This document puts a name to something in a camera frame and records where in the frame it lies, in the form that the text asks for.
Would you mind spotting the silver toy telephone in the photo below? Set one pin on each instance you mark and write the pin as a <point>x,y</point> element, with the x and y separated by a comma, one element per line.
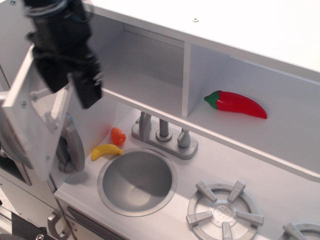
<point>70,150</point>

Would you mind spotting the silver microwave door handle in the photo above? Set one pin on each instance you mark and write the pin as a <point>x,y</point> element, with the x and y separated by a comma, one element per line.
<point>10,144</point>

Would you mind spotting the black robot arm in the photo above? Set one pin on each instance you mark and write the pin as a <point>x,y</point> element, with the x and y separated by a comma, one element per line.
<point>53,5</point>

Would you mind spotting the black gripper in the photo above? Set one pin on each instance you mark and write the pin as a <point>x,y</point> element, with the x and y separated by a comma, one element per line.
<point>60,48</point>

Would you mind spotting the silver toy faucet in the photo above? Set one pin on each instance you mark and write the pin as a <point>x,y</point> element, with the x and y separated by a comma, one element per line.
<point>159,134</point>

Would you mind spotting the white toy kitchen cabinet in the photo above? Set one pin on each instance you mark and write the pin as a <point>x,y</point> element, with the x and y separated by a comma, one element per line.
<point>162,57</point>

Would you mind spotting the silver round sink bowl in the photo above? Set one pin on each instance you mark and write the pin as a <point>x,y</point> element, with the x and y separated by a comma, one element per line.
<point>138,183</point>

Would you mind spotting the silver lower cabinet handle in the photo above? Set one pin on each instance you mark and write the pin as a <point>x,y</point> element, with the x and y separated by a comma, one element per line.
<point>58,227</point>

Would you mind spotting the orange toy fruit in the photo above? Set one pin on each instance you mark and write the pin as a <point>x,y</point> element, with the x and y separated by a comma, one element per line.
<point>118,137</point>

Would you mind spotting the red toy chili pepper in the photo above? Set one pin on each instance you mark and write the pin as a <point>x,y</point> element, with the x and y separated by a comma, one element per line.
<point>235,103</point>

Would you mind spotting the silver stove burner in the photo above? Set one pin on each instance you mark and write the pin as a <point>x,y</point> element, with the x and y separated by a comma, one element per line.
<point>300,231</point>
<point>223,211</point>

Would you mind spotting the yellow toy banana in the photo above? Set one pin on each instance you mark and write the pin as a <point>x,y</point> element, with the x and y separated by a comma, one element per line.
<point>105,149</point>

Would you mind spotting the white toy microwave door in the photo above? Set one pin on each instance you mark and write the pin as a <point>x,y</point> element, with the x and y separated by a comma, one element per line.
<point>36,116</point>

